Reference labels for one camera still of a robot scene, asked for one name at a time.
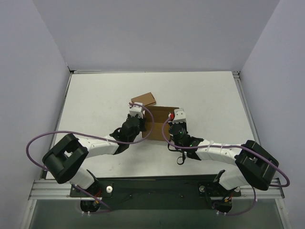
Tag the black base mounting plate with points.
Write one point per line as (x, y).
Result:
(154, 193)

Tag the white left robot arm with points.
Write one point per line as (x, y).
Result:
(64, 160)

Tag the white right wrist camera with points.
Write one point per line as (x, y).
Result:
(177, 116)

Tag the small folded cardboard box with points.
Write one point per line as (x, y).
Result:
(146, 99)

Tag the aluminium frame rail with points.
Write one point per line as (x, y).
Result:
(49, 190)

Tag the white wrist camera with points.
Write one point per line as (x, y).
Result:
(177, 116)
(136, 110)

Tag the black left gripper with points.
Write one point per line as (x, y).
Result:
(141, 122)

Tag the large cardboard box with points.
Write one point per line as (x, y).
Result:
(160, 114)

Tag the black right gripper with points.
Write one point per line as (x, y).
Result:
(177, 126)

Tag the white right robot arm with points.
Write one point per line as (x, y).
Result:
(251, 162)

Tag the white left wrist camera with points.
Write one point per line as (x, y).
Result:
(136, 110)

